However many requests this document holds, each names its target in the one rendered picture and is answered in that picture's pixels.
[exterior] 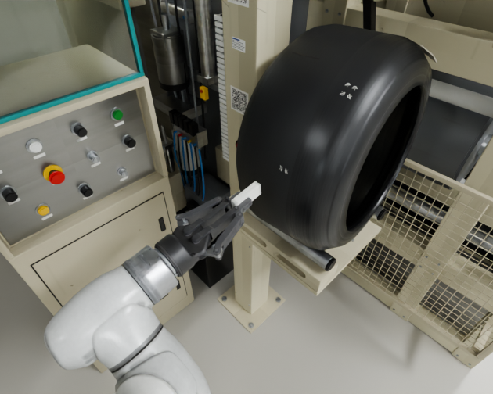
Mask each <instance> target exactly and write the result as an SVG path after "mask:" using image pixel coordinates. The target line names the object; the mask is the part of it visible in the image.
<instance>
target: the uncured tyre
mask: <svg viewBox="0 0 493 394"><path fill-rule="evenodd" d="M292 52H297V53H300V54H304V55H307V56H312V57H315V58H319V59H320V60H318V59H313V58H310V57H307V56H301V55H298V54H295V53H292ZM346 80H349V81H352V82H354V83H356V84H359V85H361V87H360V88H359V89H358V92H357V93H356V95H355V96H354V98H353V99H352V101H351V102H349V101H347V100H344V99H342V98H339V97H337V95H338V93H339V92H340V89H341V88H342V87H343V86H344V83H345V82H346ZM431 81H432V71H431V67H430V64H429V63H428V61H427V59H426V56H425V55H424V53H423V50H422V49H421V47H420V46H419V45H418V44H417V43H415V42H414V41H412V40H410V39H408V38H406V37H404V36H400V35H395V34H388V33H384V32H379V31H374V30H367V29H362V28H358V27H351V26H346V25H342V24H337V23H335V24H328V25H323V26H318V27H313V28H311V29H310V30H307V31H305V32H304V33H303V34H301V35H300V36H299V37H297V38H296V39H295V40H294V41H293V42H291V43H290V44H289V45H288V46H287V47H286V48H285V49H284V50H282V51H281V52H280V53H279V54H278V55H277V56H276V57H275V59H274V60H273V61H272V63H271V64H270V65H269V66H268V68H267V70H266V71H265V72H264V74H263V75H262V77H261V79H260V80H259V81H258V83H257V86H256V88H255V89H254V92H253V94H252V95H251V97H250V101H249V102H248V105H247V107H246V111H245V113H244V115H243V120H242V123H241V126H240V129H239V137H238V141H237V148H236V169H237V175H238V181H239V189H240V191H241V192H242V191H243V190H245V189H246V188H247V187H249V186H250V185H251V184H253V183H254V182H255V181H256V182H257V183H259V184H260V185H261V194H260V195H259V196H258V197H257V198H256V199H255V200H253V201H252V205H251V206H250V207H249V208H250V210H251V211H252V212H253V213H254V214H255V215H256V216H257V217H259V218H260V219H262V220H263V221H265V222H266V223H268V224H270V225H271V226H273V227H275V228H277V229H278V230H280V231H281V232H283V233H285V234H286V235H289V236H290V237H291V238H293V239H295V240H297V241H298V242H300V243H301V244H303V245H305V246H307V247H309V248H313V249H317V250H327V249H333V248H336V247H341V246H343V245H346V244H347V243H348V242H350V241H351V240H352V239H353V238H355V237H356V236H357V235H358V233H359V232H360V231H361V230H362V229H363V228H364V226H365V225H367V223H368V222H369V221H370V219H371V218H372V216H373V215H374V213H375V212H376V211H377V209H378V208H379V206H380V204H381V203H382V201H383V200H384V198H385V197H386V195H387V193H388V192H389V190H390V188H391V186H392V184H393V183H394V181H395V179H396V177H397V176H398V174H399V172H400V170H401V168H402V166H403V164H404V162H405V160H406V158H407V155H408V153H409V151H410V148H411V147H412V143H413V142H414V140H415V137H416V134H417V132H418V130H419V126H420V124H421V121H422V118H423V114H424V112H425V109H426V104H427V102H428V98H429V94H430V87H431ZM279 162H280V163H283V164H285V165H287V166H289V167H290V173H289V177H286V176H284V175H282V174H280V173H278V172H277V170H278V167H279Z"/></svg>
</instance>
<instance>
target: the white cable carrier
mask: <svg viewBox="0 0 493 394"><path fill-rule="evenodd" d="M214 19H215V20H217V21H215V22H214V23H215V26H217V27H215V32H217V33H218V34H215V37H216V38H217V39H216V45H217V46H216V49H217V50H218V51H217V56H218V57H217V61H218V63H217V65H218V72H219V73H218V77H220V78H218V82H219V83H218V87H219V89H218V91H219V92H220V93H219V97H220V98H219V101H220V111H221V112H220V114H221V131H222V133H221V135H222V136H221V139H222V141H221V142H222V147H223V148H222V151H223V152H222V154H223V158H224V159H226V160H227V161H229V142H228V124H227V107H226V90H225V56H224V38H223V20H222V14H214ZM218 39H219V40H218ZM219 51H220V52H219Z"/></svg>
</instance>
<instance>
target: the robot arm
mask: <svg viewBox="0 0 493 394"><path fill-rule="evenodd" d="M260 194H261V185H260V184H259V183H257V182H256V181H255V182H254V183H253V184H251V185H250V186H249V187H247V188H246V189H245V190H243V191H242V192H241V191H239V192H237V193H236V194H234V195H233V196H232V197H231V198H229V197H228V196H226V197H225V199H222V198H221V197H220V196H218V197H216V198H214V199H212V200H211V201H209V202H206V203H204V204H203V205H201V206H198V207H196V208H195V209H193V210H190V211H189V212H187V213H180V214H177V215H176V216H175V218H176V221H177V224H178V226H177V227H176V228H175V230H174V232H173V233H172V234H168V235H166V236H165V237H163V238H162V239H161V240H159V242H157V243H156V244H155V246H154V248H155V249H153V248H152V247H150V246H149V245H147V246H145V247H144V248H143V249H141V250H140V251H139V252H137V253H136V254H135V255H134V256H132V257H131V258H130V259H128V260H126V261H124V263H123V265H122V264H121V265H120V266H119V267H117V268H115V269H113V270H111V271H108V272H106V273H104V274H102V275H100V276H99V277H97V278H96V279H95V280H93V281H91V282H90V283H89V284H87V285H86V286H85V287H83V289H81V290H80V291H79V292H78V293H77V294H75V295H74V296H73V297H72V298H71V299H70V300H69V301H68V302H67V303H66V304H65V305H64V306H63V307H62V308H61V309H60V310H59V311H58V312H57V313H56V315H55V316H54V317H53V318H52V319H51V320H50V322H49V323H48V324H47V326H46V328H45V333H44V342H45V346H46V348H47V350H48V351H49V353H50V354H51V356H52V357H53V359H54V360H55V361H56V362H57V363H58V365H60V366H61V368H63V369H65V370H74V369H78V368H83V367H87V366H89V365H91V364H92V363H94V362H95V361H96V360H98V361H99V362H100V363H102V364H103V365H104V366H105V367H107V369H108V370H109V371H110V372H111V373H112V375H113V376H114V377H115V378H116V380H117V383H116V385H115V394H211V391H210V388H209V385H208V384H207V380H206V378H205V377H204V375H203V372H202V371H201V370H200V368H199V367H198V365H197V364H196V362H195V360H194V359H193V358H192V357H191V356H190V354H189V353H188V351H187V350H186V349H185V348H184V346H183V345H182V344H181V343H180V342H179V341H178V340H177V339H176V338H175V337H174V336H173V335H172V334H171V333H170V332H169V331H168V330H167V329H166V328H165V327H164V326H163V325H162V324H161V323H160V321H159V320H158V318H157V316H156V314H155V313H154V312H153V309H152V307H153V306H154V304H156V303H158V302H159V301H160V300H161V299H162V298H163V297H165V296H166V294H168V293H169V292H170V291H171V290H172V289H173V288H175V287H176V286H177V285H178V279H177V278H176V277H177V276H178V277H181V276H182V275H184V274H185V273H186V272H187V271H188V270H190V269H191V268H192V267H193V266H194V265H195V264H196V262H197V261H199V260H202V259H204V258H206V257H207V256H212V257H215V259H216V260H221V258H222V256H223V252H224V250H225V248H226V247H227V246H228V244H229V243H230V242H231V240H232V239H233V238H234V236H235V235H236V233H237V232H238V231H239V229H240V228H241V227H242V226H243V224H244V217H243V212H244V211H245V210H247V209H248V208H249V207H250V206H251V205H252V201H253V200H255V199H256V198H257V197H258V196H259V195H260ZM221 232H223V233H222V234H221V236H220V237H219V238H218V240H217V241H216V243H215V244H213V245H212V246H211V247H210V245H211V243H212V242H213V240H215V239H216V237H217V236H218V235H219V234H220V233H221Z"/></svg>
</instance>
